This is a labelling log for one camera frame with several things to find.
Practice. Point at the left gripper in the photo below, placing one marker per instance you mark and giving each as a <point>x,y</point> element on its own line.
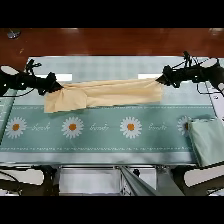
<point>49,84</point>

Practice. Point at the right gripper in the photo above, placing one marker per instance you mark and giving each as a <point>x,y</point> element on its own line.
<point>169,76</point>

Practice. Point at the yellow T-shirt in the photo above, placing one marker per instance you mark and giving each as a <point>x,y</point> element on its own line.
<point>106,94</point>

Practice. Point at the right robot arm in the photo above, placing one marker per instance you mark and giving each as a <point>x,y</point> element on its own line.
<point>208,71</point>

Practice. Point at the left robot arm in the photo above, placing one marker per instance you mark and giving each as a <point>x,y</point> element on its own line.
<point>16,81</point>

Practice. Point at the pale green garment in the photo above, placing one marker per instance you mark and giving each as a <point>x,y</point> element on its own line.
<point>208,140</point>

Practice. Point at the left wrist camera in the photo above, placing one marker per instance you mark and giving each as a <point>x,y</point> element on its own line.
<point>32,66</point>

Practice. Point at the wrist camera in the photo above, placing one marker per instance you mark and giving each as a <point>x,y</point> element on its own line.
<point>32,66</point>
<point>187,58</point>

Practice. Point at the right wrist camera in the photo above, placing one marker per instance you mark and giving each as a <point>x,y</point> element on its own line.
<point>187,58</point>

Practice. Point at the silver frame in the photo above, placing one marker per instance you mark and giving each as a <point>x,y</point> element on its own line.
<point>140,186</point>

